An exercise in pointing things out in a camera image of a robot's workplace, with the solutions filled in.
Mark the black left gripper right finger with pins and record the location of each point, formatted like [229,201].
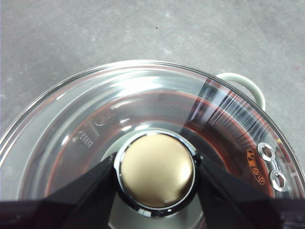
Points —
[238,212]

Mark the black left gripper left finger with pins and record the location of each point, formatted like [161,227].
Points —
[59,212]

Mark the glass lid with green knob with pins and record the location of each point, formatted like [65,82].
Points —
[157,169]

